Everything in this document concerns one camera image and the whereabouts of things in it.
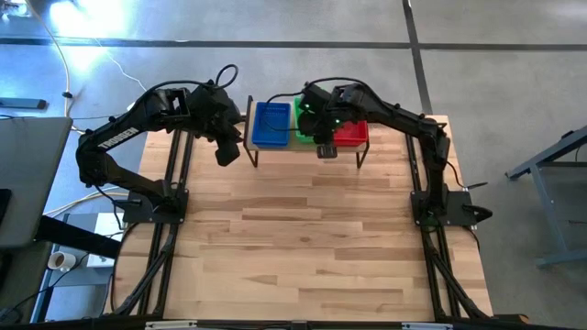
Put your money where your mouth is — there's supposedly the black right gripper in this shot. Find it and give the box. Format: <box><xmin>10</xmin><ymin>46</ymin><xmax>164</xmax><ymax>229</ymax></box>
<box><xmin>297</xmin><ymin>83</ymin><xmax>344</xmax><ymax>146</ymax></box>

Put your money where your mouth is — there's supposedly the green plastic basket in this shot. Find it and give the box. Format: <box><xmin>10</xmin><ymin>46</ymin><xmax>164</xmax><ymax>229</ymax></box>
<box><xmin>293</xmin><ymin>96</ymin><xmax>318</xmax><ymax>145</ymax></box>

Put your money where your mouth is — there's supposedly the red plastic basket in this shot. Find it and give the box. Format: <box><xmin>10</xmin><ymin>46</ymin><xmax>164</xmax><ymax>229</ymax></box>
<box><xmin>331</xmin><ymin>119</ymin><xmax>370</xmax><ymax>149</ymax></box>

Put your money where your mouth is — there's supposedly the blue plastic basket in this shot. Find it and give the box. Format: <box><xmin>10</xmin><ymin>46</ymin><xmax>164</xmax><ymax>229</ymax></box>
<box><xmin>250</xmin><ymin>101</ymin><xmax>294</xmax><ymax>149</ymax></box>

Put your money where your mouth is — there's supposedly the white box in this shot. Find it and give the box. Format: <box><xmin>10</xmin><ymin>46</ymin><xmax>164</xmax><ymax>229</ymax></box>
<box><xmin>85</xmin><ymin>211</ymin><xmax>127</xmax><ymax>270</ymax></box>

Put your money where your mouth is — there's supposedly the black desk beam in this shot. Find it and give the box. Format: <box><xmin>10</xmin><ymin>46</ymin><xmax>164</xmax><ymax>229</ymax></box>
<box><xmin>35</xmin><ymin>214</ymin><xmax>123</xmax><ymax>260</ymax></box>

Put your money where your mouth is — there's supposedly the grey desk panel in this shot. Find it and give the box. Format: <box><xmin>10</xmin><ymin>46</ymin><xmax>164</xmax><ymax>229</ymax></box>
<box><xmin>0</xmin><ymin>115</ymin><xmax>74</xmax><ymax>249</ymax></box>

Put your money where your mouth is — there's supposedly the dark flat bar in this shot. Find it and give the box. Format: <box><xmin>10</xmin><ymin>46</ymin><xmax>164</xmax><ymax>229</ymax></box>
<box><xmin>0</xmin><ymin>96</ymin><xmax>49</xmax><ymax>111</ymax></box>

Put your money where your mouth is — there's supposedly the white cup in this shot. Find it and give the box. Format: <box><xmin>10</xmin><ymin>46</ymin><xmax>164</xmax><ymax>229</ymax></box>
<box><xmin>47</xmin><ymin>250</ymin><xmax>78</xmax><ymax>272</ymax></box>

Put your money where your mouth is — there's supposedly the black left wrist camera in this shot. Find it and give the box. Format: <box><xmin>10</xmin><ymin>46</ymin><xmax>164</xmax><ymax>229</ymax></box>
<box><xmin>214</xmin><ymin>137</ymin><xmax>241</xmax><ymax>168</ymax></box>

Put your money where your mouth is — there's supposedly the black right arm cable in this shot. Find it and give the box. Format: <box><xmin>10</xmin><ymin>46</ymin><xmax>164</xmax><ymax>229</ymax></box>
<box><xmin>264</xmin><ymin>75</ymin><xmax>371</xmax><ymax>136</ymax></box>

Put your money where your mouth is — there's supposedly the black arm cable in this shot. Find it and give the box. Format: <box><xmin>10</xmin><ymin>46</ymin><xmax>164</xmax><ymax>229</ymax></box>
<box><xmin>213</xmin><ymin>63</ymin><xmax>240</xmax><ymax>92</ymax></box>
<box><xmin>264</xmin><ymin>75</ymin><xmax>371</xmax><ymax>136</ymax></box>

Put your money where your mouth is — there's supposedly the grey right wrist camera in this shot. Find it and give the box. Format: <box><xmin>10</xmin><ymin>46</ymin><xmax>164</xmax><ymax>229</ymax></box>
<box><xmin>316</xmin><ymin>143</ymin><xmax>339</xmax><ymax>160</ymax></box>

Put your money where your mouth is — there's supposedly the wooden shelf with black frame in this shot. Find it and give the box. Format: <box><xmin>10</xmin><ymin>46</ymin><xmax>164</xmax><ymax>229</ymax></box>
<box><xmin>242</xmin><ymin>94</ymin><xmax>373</xmax><ymax>170</ymax></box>

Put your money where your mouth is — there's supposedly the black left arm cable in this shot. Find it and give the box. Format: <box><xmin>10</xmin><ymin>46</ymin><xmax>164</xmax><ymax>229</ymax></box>
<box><xmin>213</xmin><ymin>63</ymin><xmax>240</xmax><ymax>92</ymax></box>

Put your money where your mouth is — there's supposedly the white cable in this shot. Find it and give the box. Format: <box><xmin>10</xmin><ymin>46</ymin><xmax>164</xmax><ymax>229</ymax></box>
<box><xmin>91</xmin><ymin>36</ymin><xmax>148</xmax><ymax>93</ymax></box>

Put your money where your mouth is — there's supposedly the beige cable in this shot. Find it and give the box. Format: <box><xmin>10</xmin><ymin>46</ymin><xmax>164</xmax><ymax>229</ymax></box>
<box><xmin>22</xmin><ymin>0</ymin><xmax>88</xmax><ymax>137</ymax></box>

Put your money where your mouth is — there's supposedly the white frame bracket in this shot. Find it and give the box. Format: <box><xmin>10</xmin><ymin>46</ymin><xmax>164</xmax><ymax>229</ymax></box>
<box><xmin>401</xmin><ymin>322</ymin><xmax>454</xmax><ymax>330</ymax></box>
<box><xmin>144</xmin><ymin>320</ymin><xmax>198</xmax><ymax>330</ymax></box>

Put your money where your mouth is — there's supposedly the black metal table frame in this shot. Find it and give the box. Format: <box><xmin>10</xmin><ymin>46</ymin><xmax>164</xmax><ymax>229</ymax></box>
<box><xmin>105</xmin><ymin>114</ymin><xmax>528</xmax><ymax>330</ymax></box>

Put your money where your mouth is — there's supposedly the blue-grey metal table frame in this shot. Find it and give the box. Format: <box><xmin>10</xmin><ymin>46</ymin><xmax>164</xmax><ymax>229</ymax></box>
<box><xmin>504</xmin><ymin>124</ymin><xmax>587</xmax><ymax>270</ymax></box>

